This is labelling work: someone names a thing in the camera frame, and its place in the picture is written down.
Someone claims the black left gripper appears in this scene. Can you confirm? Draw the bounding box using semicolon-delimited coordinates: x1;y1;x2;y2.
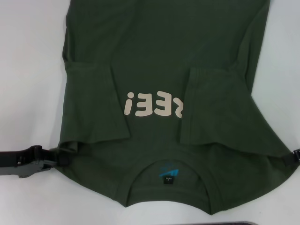
0;145;71;179

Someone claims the dark green FREE t-shirt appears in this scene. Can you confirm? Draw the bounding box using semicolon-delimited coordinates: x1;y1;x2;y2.
56;0;300;210

